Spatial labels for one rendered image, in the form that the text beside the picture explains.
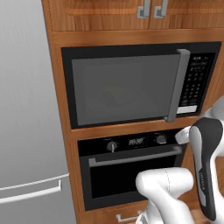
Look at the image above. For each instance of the black built-in oven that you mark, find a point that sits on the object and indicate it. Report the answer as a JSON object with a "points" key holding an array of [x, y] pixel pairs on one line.
{"points": [[93, 143]]}

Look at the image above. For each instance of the grey oven knob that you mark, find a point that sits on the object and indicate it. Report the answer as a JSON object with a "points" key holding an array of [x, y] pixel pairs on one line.
{"points": [[112, 146], [161, 139]]}

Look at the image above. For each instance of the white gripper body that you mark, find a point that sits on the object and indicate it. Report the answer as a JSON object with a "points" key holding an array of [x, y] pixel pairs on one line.
{"points": [[183, 136]]}

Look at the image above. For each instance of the wooden cabinet frame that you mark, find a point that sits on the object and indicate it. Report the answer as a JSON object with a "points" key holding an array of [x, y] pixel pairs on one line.
{"points": [[62, 134]]}

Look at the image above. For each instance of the grey microwave door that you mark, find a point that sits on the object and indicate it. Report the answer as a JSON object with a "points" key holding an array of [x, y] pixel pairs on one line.
{"points": [[122, 90]]}

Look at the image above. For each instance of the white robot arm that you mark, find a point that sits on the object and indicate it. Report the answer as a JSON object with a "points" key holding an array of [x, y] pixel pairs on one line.
{"points": [[163, 186]]}

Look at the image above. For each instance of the wooden cupboard door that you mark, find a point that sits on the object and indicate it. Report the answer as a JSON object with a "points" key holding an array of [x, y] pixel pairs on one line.
{"points": [[99, 14], [195, 13]]}

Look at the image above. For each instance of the black oven door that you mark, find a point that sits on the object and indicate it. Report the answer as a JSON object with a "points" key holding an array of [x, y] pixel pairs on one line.
{"points": [[113, 180]]}

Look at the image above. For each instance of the silver fridge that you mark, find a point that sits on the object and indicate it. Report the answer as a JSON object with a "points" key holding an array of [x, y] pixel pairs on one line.
{"points": [[29, 102]]}

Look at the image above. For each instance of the black microwave oven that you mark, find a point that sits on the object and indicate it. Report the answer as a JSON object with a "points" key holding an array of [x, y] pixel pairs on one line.
{"points": [[204, 52]]}

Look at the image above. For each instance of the wooden drawer front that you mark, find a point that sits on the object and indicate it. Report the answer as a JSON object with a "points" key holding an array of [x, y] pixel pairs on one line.
{"points": [[102, 215]]}

